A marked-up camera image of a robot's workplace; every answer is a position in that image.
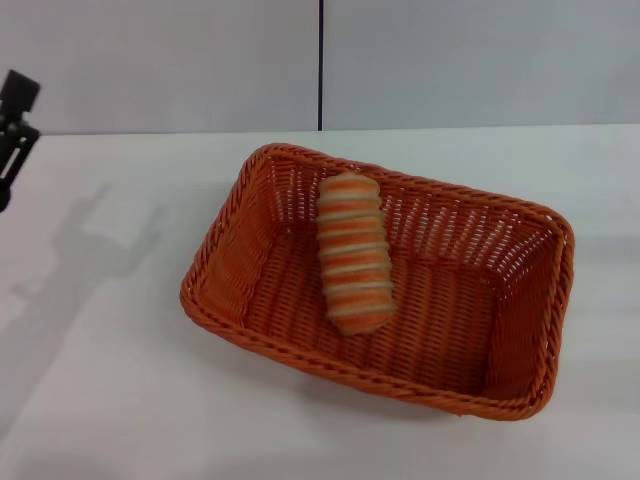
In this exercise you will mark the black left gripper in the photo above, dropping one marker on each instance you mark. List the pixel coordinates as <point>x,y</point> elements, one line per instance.
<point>12,145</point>

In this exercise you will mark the orange striped bread roll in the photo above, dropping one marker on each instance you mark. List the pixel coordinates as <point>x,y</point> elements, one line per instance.
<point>355,255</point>

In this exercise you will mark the orange woven plastic basket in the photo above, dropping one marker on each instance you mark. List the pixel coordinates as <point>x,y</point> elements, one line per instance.
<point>425,330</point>

